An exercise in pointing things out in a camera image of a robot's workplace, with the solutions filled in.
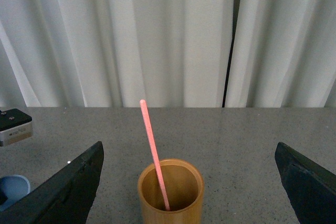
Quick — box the blue cup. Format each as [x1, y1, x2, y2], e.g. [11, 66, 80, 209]
[1, 175, 31, 211]

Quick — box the pink chopstick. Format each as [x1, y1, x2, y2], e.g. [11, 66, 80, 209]
[140, 99, 171, 211]

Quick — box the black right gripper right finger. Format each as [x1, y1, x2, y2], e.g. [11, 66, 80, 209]
[275, 142, 335, 223]

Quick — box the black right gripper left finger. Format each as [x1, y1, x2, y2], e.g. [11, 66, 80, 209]
[1, 141, 104, 223]

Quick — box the bamboo chopstick holder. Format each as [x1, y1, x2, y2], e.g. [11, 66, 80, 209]
[138, 158, 205, 223]

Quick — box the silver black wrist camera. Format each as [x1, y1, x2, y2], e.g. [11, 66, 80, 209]
[1, 109, 33, 147]

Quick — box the white curtain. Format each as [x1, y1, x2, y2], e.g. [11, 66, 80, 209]
[1, 0, 335, 108]

